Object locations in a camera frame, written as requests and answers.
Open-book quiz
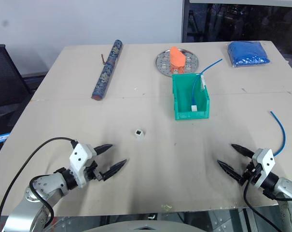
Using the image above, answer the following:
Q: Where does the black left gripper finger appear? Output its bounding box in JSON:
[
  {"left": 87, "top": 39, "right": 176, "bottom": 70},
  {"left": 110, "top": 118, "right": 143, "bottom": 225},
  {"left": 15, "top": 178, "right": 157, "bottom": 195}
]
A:
[
  {"left": 101, "top": 159, "right": 128, "bottom": 181},
  {"left": 95, "top": 144, "right": 114, "bottom": 156}
]

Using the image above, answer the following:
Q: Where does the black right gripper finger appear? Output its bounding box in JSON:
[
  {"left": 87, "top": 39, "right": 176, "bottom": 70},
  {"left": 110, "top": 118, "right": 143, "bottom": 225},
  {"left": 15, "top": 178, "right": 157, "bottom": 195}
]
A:
[
  {"left": 231, "top": 144, "right": 255, "bottom": 159},
  {"left": 216, "top": 159, "right": 245, "bottom": 186}
]

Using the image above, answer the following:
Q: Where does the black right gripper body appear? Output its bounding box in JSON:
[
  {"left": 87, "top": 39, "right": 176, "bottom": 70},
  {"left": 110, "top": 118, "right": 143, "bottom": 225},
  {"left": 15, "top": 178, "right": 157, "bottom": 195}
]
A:
[{"left": 241, "top": 157, "right": 261, "bottom": 186}]

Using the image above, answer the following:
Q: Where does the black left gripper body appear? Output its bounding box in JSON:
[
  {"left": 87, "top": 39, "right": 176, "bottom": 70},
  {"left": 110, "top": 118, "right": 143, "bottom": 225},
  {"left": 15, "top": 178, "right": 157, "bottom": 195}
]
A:
[{"left": 83, "top": 146, "right": 106, "bottom": 182}]

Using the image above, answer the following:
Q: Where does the grey rounded robot body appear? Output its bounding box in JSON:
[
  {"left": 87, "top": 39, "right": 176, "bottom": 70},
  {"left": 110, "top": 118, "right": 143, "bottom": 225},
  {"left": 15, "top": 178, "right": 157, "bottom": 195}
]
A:
[{"left": 87, "top": 218, "right": 200, "bottom": 232}]

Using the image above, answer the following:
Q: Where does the blue patterned rolled scroll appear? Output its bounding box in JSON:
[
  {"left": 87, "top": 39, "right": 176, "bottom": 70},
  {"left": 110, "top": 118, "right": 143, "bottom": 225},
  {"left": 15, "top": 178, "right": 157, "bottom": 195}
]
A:
[{"left": 91, "top": 39, "right": 125, "bottom": 101}]

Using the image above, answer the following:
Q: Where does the green plastic bin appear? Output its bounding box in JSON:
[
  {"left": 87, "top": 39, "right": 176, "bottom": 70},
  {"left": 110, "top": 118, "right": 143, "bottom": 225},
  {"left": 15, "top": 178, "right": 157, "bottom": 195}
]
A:
[{"left": 172, "top": 72, "right": 211, "bottom": 121}]

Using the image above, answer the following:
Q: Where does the blue printed label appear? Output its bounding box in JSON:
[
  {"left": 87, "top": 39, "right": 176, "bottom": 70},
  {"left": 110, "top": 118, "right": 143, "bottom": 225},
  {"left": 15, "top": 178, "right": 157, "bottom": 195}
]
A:
[{"left": 0, "top": 132, "right": 12, "bottom": 144}]

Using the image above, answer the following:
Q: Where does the blue bead bag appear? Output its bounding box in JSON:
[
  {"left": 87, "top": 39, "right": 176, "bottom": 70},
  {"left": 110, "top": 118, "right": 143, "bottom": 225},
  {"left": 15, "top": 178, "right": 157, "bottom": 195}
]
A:
[{"left": 227, "top": 41, "right": 272, "bottom": 68}]

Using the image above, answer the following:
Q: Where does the round perforated metal plate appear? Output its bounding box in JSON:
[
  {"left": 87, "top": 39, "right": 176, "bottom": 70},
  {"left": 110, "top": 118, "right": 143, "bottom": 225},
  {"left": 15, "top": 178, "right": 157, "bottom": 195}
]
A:
[{"left": 156, "top": 47, "right": 200, "bottom": 77}]

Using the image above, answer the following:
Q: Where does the orange cone object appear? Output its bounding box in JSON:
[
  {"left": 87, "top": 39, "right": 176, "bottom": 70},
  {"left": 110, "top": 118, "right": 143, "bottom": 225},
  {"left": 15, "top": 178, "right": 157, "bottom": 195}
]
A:
[{"left": 169, "top": 46, "right": 186, "bottom": 73}]

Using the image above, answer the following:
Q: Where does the black mesh chair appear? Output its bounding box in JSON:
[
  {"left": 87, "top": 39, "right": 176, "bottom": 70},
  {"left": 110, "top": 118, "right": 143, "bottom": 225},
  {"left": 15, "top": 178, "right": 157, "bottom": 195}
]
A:
[{"left": 0, "top": 43, "right": 33, "bottom": 126}]

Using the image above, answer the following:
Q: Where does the dark glass window pane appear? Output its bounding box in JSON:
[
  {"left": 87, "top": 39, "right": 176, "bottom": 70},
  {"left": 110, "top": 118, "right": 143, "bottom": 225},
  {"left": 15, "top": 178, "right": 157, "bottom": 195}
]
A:
[{"left": 188, "top": 1, "right": 292, "bottom": 43}]

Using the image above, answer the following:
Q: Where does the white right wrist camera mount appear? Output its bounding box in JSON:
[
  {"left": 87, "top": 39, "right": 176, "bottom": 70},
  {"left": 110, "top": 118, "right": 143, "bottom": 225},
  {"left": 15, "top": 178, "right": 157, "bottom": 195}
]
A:
[{"left": 251, "top": 148, "right": 275, "bottom": 189}]

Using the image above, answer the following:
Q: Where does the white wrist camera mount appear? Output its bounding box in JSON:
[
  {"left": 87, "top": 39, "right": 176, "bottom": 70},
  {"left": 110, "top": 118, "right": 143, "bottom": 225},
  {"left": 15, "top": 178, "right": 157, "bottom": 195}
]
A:
[
  {"left": 251, "top": 148, "right": 275, "bottom": 189},
  {"left": 69, "top": 143, "right": 97, "bottom": 188}
]

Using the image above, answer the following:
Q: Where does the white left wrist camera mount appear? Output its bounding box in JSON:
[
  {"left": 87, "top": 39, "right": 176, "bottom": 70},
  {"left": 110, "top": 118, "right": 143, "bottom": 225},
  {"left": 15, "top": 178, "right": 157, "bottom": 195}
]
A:
[{"left": 69, "top": 143, "right": 97, "bottom": 188}]

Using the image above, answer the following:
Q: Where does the bare blue cable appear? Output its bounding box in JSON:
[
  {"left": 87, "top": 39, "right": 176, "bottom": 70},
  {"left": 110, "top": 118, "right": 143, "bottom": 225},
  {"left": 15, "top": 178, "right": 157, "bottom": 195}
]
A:
[{"left": 270, "top": 111, "right": 288, "bottom": 157}]

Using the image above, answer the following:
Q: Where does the silver bolted metal frame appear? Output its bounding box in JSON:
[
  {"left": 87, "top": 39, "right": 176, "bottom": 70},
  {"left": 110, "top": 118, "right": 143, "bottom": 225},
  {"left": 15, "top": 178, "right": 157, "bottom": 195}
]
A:
[{"left": 51, "top": 208, "right": 289, "bottom": 232}]

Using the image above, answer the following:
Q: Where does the blue cable with white plug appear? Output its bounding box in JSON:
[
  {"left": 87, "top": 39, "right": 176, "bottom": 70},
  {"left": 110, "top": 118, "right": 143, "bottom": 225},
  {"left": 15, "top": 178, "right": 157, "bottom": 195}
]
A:
[{"left": 191, "top": 58, "right": 223, "bottom": 112}]

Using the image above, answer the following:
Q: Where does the white window frame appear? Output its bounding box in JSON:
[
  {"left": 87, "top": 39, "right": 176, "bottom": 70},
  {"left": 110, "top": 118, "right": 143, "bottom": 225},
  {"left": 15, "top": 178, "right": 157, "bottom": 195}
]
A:
[{"left": 179, "top": 0, "right": 292, "bottom": 44}]

